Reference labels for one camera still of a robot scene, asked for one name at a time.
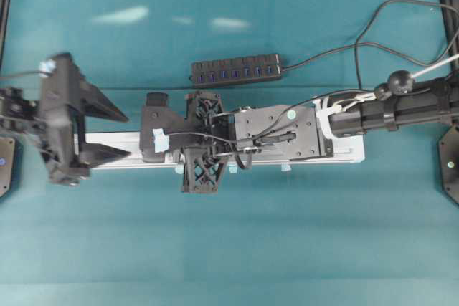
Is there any black metal frame rail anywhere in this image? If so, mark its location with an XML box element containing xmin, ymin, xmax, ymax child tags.
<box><xmin>440</xmin><ymin>0</ymin><xmax>458</xmax><ymax>56</ymax></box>

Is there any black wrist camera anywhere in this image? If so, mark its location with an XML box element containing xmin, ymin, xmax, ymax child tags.
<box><xmin>37</xmin><ymin>52</ymin><xmax>80</xmax><ymax>124</ymax></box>
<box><xmin>139</xmin><ymin>92</ymin><xmax>203</xmax><ymax>163</ymax></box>

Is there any black USB cable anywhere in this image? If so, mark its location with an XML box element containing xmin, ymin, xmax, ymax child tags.
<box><xmin>281</xmin><ymin>0</ymin><xmax>459</xmax><ymax>94</ymax></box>

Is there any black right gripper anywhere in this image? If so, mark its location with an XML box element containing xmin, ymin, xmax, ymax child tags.
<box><xmin>175</xmin><ymin>91</ymin><xmax>232</xmax><ymax>193</ymax></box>

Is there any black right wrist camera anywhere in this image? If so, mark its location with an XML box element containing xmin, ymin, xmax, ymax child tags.
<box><xmin>139</xmin><ymin>92</ymin><xmax>203</xmax><ymax>163</ymax></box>

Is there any silver aluminium extrusion rail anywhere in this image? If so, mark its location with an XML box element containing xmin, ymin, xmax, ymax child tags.
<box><xmin>86</xmin><ymin>132</ymin><xmax>365</xmax><ymax>174</ymax></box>

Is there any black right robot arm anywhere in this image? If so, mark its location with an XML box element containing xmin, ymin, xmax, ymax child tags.
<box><xmin>167</xmin><ymin>74</ymin><xmax>458</xmax><ymax>201</ymax></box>

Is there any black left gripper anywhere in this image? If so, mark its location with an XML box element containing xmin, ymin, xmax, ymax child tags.
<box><xmin>35</xmin><ymin>59</ymin><xmax>131</xmax><ymax>186</ymax></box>

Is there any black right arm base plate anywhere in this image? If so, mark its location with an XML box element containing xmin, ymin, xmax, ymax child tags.
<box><xmin>438</xmin><ymin>126</ymin><xmax>459</xmax><ymax>204</ymax></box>

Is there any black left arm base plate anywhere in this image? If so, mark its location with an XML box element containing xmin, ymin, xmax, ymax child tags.
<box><xmin>0</xmin><ymin>137</ymin><xmax>16</xmax><ymax>196</ymax></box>

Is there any black left camera cable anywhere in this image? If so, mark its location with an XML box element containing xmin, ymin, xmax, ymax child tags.
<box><xmin>0</xmin><ymin>69</ymin><xmax>46</xmax><ymax>83</ymax></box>

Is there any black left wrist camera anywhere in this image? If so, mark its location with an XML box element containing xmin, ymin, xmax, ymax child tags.
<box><xmin>37</xmin><ymin>52</ymin><xmax>80</xmax><ymax>124</ymax></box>

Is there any black USB hub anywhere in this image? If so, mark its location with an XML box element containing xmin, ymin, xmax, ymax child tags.
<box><xmin>190</xmin><ymin>53</ymin><xmax>282</xmax><ymax>89</ymax></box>

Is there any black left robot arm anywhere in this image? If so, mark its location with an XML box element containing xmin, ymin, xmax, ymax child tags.
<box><xmin>1</xmin><ymin>54</ymin><xmax>130</xmax><ymax>186</ymax></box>

